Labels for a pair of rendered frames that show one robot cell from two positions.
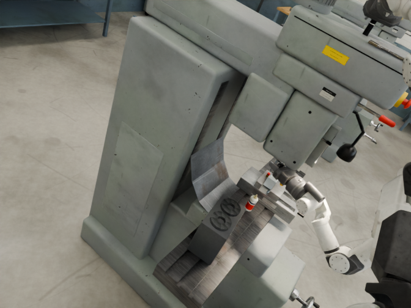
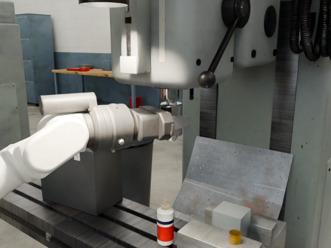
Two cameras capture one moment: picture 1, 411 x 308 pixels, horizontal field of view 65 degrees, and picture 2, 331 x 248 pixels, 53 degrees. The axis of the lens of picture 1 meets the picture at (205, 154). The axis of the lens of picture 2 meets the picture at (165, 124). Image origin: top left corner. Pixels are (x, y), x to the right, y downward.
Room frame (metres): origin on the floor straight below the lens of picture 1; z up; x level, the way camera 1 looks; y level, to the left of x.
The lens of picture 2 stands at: (1.48, -1.00, 1.39)
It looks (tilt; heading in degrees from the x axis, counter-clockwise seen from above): 14 degrees down; 106
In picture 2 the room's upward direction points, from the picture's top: straight up
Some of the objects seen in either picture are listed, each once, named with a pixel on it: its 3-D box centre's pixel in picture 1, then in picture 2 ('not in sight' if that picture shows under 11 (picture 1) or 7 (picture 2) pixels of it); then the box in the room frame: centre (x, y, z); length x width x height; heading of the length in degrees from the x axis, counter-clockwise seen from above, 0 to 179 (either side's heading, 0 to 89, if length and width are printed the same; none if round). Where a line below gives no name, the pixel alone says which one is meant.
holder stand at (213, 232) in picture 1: (218, 227); (80, 168); (0.98, -0.18, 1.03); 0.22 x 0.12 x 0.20; 167
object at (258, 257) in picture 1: (240, 223); not in sight; (1.30, -0.34, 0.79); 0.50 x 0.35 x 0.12; 69
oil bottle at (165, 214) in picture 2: (252, 201); (165, 220); (1.28, -0.32, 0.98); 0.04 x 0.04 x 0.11
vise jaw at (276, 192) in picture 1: (277, 190); (218, 246); (1.42, -0.44, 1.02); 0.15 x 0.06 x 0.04; 162
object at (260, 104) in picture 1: (266, 102); (219, 10); (1.37, -0.15, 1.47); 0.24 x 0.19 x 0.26; 159
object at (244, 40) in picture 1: (229, 30); not in sight; (1.48, 0.13, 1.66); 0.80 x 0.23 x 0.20; 69
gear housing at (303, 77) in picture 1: (322, 79); not in sight; (1.32, -0.30, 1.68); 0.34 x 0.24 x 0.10; 69
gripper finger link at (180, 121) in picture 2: not in sight; (179, 122); (1.32, -0.36, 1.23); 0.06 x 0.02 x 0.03; 48
